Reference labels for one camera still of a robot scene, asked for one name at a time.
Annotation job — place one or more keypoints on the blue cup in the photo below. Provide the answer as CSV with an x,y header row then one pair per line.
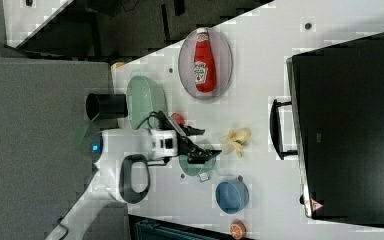
x,y
232,195

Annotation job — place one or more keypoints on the red ketchup bottle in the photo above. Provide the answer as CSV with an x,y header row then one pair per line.
x,y
204,71

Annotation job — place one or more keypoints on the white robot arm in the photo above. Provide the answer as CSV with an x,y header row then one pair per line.
x,y
120,150

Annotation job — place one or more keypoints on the green cup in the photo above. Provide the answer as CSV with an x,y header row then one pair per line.
x,y
202,171

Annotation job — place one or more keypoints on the green plastic colander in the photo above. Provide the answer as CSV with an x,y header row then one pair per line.
x,y
144,96

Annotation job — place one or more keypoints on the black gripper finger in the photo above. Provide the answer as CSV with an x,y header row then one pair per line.
x,y
190,131
194,153

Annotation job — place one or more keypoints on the light red toy strawberry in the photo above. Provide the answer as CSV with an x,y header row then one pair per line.
x,y
178,118

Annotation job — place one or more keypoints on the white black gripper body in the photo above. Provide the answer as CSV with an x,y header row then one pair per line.
x,y
165,143

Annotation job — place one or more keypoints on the black silver toaster oven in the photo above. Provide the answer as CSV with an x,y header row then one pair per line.
x,y
337,103

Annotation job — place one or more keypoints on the peeled yellow toy banana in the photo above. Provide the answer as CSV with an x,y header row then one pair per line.
x,y
234,141

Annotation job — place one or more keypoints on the grey round plate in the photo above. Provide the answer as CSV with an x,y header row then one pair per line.
x,y
223,64

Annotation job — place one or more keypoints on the orange slice toy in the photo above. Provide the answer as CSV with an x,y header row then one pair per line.
x,y
237,230

